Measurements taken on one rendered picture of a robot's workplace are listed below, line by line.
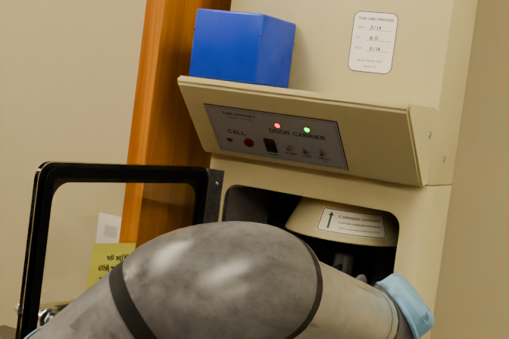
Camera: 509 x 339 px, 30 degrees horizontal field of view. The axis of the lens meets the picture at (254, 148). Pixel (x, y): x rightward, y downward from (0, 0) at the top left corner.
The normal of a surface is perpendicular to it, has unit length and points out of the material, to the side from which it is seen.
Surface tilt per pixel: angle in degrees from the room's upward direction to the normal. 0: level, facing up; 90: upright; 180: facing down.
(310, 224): 66
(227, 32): 90
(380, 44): 90
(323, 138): 135
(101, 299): 59
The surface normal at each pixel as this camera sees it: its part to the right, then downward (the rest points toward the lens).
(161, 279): -0.22, -0.45
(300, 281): 0.81, -0.13
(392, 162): -0.42, 0.69
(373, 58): -0.46, -0.01
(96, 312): -0.52, -0.46
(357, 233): 0.15, -0.33
